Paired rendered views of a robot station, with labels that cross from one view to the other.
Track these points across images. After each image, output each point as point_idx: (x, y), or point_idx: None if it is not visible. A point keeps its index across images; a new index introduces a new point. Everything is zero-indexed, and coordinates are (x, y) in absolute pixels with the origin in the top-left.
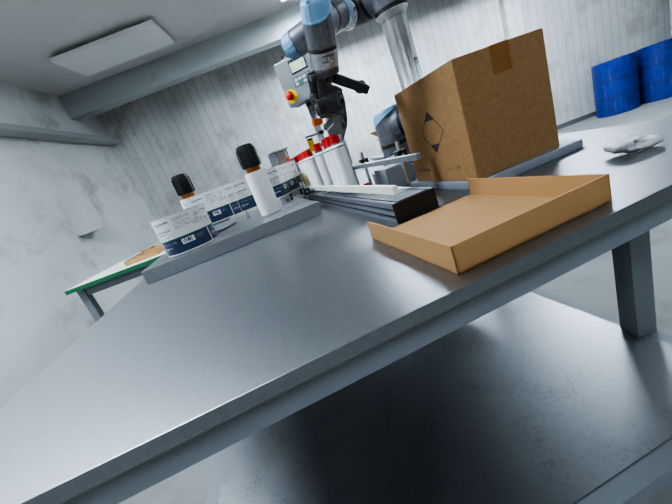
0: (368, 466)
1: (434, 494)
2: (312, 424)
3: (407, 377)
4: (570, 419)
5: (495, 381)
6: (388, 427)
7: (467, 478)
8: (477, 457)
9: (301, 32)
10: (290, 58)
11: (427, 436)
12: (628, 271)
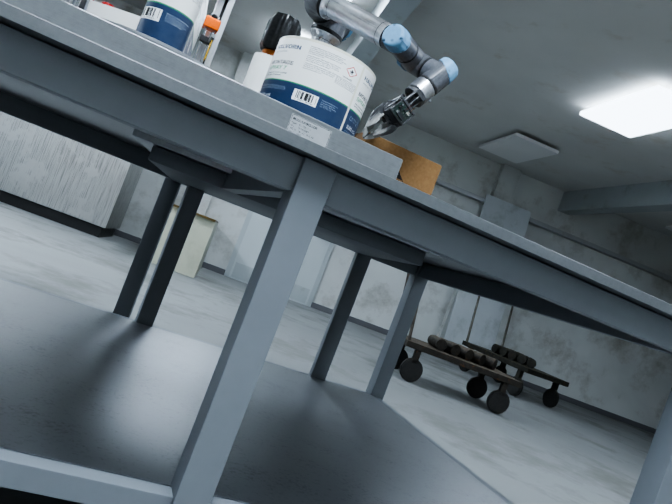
0: (405, 469)
1: (431, 464)
2: (341, 466)
3: (302, 415)
4: (382, 419)
5: (336, 409)
6: (365, 447)
7: (420, 453)
8: (404, 444)
9: (414, 50)
10: (394, 45)
11: (381, 444)
12: (341, 328)
